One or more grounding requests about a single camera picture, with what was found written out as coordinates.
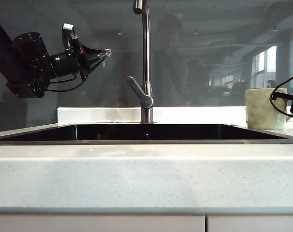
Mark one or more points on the black undermount sink basin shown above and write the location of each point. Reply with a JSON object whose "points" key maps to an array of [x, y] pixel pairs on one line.
{"points": [[160, 132]]}

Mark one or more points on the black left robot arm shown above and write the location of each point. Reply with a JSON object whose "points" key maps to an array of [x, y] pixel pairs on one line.
{"points": [[20, 62]]}

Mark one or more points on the narrow grey cabinet door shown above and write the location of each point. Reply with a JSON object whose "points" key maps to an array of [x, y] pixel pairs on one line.
{"points": [[255, 224]]}

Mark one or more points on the left wrist camera white-capped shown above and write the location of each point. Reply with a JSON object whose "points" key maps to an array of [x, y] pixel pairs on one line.
{"points": [[69, 36]]}

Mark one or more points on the white backsplash ledge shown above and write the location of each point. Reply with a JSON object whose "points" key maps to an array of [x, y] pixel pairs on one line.
{"points": [[100, 114]]}

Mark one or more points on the chrome gooseneck faucet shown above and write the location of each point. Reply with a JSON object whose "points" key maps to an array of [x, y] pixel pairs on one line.
{"points": [[146, 48]]}

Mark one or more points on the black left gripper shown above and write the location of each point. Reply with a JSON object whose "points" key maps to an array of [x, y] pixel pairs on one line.
{"points": [[69, 62]]}

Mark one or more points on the pale green dimpled mug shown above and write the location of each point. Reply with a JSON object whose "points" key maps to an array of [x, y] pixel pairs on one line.
{"points": [[259, 108]]}

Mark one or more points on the wide grey cabinet door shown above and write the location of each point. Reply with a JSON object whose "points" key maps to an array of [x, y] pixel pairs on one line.
{"points": [[98, 224]]}

